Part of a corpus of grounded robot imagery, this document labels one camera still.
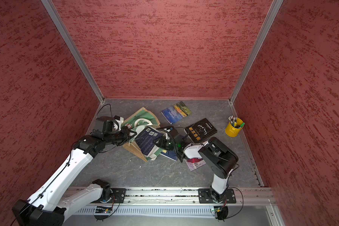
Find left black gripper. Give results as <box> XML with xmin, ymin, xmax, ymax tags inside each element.
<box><xmin>104</xmin><ymin>126</ymin><xmax>137</xmax><ymax>146</ymax></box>

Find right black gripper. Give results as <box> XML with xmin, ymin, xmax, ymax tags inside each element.
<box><xmin>153</xmin><ymin>136</ymin><xmax>179</xmax><ymax>151</ymax></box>

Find dark blue book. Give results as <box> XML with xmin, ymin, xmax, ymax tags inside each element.
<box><xmin>135</xmin><ymin>126</ymin><xmax>163</xmax><ymax>158</ymax></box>
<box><xmin>160</xmin><ymin>150</ymin><xmax>178</xmax><ymax>161</ymax></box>

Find green burlap canvas bag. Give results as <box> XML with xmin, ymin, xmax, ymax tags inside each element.
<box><xmin>123</xmin><ymin>107</ymin><xmax>162</xmax><ymax>162</ymax></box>

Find Animal Farm blue book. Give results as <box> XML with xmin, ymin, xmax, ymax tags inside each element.
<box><xmin>162</xmin><ymin>102</ymin><xmax>192</xmax><ymax>124</ymax></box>

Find black book yellow characters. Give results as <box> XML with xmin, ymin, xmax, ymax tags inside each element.
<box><xmin>186</xmin><ymin>118</ymin><xmax>218</xmax><ymax>144</ymax></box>

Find pink red book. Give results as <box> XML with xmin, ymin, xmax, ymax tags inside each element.
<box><xmin>186</xmin><ymin>158</ymin><xmax>206</xmax><ymax>171</ymax></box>

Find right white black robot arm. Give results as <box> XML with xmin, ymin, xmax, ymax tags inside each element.
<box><xmin>154</xmin><ymin>137</ymin><xmax>239</xmax><ymax>203</ymax></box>

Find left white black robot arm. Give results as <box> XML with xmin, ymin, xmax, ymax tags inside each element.
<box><xmin>12</xmin><ymin>129</ymin><xmax>136</xmax><ymax>226</ymax></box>

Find yellow pen cup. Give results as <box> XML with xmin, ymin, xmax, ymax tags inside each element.
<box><xmin>225</xmin><ymin>116</ymin><xmax>243</xmax><ymax>137</ymax></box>

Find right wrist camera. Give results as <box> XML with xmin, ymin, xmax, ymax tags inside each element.
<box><xmin>167</xmin><ymin>129</ymin><xmax>184</xmax><ymax>144</ymax></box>

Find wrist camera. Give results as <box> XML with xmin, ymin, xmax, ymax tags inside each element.
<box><xmin>167</xmin><ymin>129</ymin><xmax>184</xmax><ymax>144</ymax></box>
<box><xmin>92</xmin><ymin>115</ymin><xmax>124</xmax><ymax>136</ymax></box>

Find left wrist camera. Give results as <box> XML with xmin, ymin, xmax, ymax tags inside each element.
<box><xmin>92</xmin><ymin>115</ymin><xmax>124</xmax><ymax>136</ymax></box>

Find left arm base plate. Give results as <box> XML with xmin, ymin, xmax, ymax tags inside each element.
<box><xmin>91</xmin><ymin>188</ymin><xmax>127</xmax><ymax>204</ymax></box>

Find aluminium front rail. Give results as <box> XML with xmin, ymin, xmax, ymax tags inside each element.
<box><xmin>46</xmin><ymin>186</ymin><xmax>276</xmax><ymax>205</ymax></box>

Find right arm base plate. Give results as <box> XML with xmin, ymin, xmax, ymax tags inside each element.
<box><xmin>198</xmin><ymin>188</ymin><xmax>236</xmax><ymax>204</ymax></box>

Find left aluminium corner post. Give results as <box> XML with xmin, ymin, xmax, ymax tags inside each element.
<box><xmin>41</xmin><ymin>0</ymin><xmax>105</xmax><ymax>103</ymax></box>

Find aluminium corner post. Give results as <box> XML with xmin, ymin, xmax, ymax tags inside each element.
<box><xmin>229</xmin><ymin>0</ymin><xmax>283</xmax><ymax>105</ymax></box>
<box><xmin>41</xmin><ymin>0</ymin><xmax>105</xmax><ymax>103</ymax></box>

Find right aluminium corner post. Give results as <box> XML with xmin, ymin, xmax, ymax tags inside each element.
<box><xmin>229</xmin><ymin>0</ymin><xmax>283</xmax><ymax>105</ymax></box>

